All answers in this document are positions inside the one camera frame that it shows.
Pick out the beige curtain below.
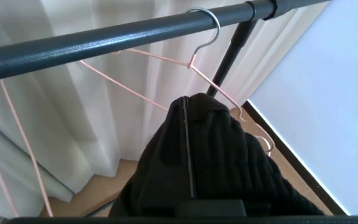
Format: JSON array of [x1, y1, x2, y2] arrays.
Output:
[[0, 0, 329, 218]]

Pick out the pink clothes hanger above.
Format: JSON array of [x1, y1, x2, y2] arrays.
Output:
[[0, 79, 54, 218], [79, 6, 275, 157]]

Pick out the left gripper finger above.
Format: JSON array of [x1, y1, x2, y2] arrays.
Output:
[[135, 95, 196, 218]]

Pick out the black clothes rack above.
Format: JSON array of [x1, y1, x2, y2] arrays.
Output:
[[0, 0, 332, 218]]

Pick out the black shorts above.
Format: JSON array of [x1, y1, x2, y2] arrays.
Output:
[[109, 92, 324, 218]]

